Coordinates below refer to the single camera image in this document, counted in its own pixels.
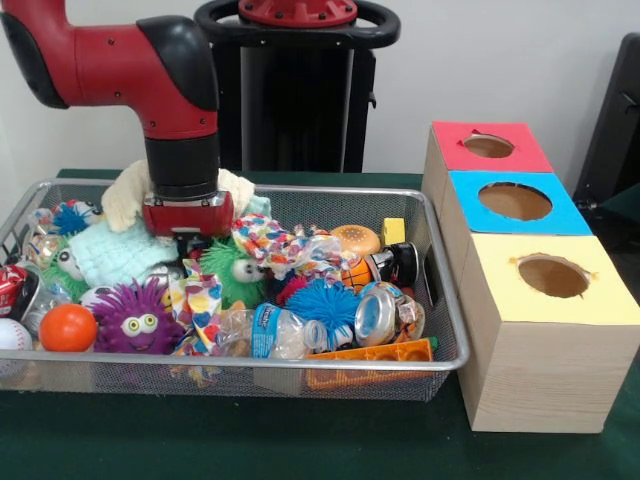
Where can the cream waffle cloth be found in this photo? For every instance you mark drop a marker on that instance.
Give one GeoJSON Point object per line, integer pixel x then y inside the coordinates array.
{"type": "Point", "coordinates": [125, 195]}

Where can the black panel on stand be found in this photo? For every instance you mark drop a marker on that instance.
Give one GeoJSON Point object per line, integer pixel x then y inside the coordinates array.
{"type": "Point", "coordinates": [615, 130]}

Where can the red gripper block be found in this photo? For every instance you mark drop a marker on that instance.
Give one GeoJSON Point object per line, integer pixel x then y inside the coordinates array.
{"type": "Point", "coordinates": [188, 215]}

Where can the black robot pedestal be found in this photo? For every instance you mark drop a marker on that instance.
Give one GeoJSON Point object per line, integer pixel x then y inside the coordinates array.
{"type": "Point", "coordinates": [300, 100]}

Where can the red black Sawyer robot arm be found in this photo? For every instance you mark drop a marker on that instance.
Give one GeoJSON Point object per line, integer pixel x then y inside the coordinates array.
{"type": "Point", "coordinates": [150, 70]}

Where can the purple spiky ball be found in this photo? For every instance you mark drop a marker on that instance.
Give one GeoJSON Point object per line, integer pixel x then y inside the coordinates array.
{"type": "Point", "coordinates": [138, 320]}

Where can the light blue knitted cloth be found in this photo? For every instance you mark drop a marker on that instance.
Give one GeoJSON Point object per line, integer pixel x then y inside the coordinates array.
{"type": "Point", "coordinates": [110, 255]}

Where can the shallow clear mesh bin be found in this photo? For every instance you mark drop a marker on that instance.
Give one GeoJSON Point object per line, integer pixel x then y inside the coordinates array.
{"type": "Point", "coordinates": [445, 340]}

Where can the tan orange ball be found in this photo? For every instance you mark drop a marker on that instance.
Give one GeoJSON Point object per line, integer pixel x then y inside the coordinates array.
{"type": "Point", "coordinates": [355, 238]}

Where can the polka dot patterned cloth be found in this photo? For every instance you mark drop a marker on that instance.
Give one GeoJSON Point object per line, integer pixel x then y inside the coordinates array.
{"type": "Point", "coordinates": [198, 305]}

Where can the crushed silver can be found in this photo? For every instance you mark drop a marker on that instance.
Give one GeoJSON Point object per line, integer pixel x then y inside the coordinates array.
{"type": "Point", "coordinates": [385, 312]}

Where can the colourful patterned cloth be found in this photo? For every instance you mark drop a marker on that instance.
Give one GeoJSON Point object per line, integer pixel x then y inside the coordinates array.
{"type": "Point", "coordinates": [290, 248]}

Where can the dark green table cloth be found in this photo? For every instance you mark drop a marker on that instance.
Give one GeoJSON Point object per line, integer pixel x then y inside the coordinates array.
{"type": "Point", "coordinates": [300, 450]}

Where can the wooden box with three holes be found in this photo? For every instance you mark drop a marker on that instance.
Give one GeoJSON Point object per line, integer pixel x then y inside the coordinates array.
{"type": "Point", "coordinates": [540, 330]}

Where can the crushed clear plastic bottle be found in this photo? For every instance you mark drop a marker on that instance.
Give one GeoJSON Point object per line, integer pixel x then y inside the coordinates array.
{"type": "Point", "coordinates": [275, 330]}

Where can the green spiky ball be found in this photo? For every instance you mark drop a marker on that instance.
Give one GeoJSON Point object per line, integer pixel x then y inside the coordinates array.
{"type": "Point", "coordinates": [230, 272]}

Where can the large blue spiky ball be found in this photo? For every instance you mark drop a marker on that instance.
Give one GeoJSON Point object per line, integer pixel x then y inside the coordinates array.
{"type": "Point", "coordinates": [322, 303]}

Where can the long orange building block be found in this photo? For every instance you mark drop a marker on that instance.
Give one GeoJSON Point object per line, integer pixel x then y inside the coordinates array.
{"type": "Point", "coordinates": [370, 358]}

